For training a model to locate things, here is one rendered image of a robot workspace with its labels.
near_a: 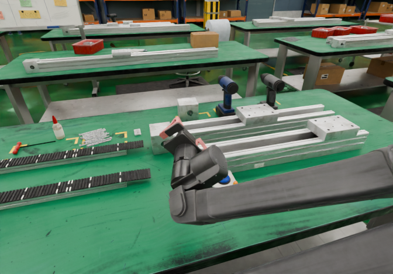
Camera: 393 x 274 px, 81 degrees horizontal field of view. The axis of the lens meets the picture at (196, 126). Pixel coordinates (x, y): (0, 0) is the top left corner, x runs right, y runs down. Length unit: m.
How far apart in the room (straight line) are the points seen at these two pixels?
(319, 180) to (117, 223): 0.59
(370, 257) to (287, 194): 0.11
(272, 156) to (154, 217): 0.49
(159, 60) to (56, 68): 0.88
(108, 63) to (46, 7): 1.49
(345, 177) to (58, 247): 0.71
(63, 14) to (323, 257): 3.46
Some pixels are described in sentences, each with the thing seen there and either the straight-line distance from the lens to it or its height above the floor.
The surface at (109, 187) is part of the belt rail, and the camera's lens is 0.88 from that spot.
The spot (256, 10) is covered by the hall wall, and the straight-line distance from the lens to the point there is 12.70.
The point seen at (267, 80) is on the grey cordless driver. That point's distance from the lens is 1.26.
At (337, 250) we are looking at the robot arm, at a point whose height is 1.10.
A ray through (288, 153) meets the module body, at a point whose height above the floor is 0.83.
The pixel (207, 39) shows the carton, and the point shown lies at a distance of 2.85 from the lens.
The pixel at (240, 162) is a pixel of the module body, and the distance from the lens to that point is 0.88.
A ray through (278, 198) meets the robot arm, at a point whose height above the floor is 1.11.
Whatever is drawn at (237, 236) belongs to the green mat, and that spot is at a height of 0.78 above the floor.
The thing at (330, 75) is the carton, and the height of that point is 0.36.
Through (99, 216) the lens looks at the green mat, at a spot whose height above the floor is 0.78.
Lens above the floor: 1.39
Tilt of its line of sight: 31 degrees down
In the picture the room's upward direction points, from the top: straight up
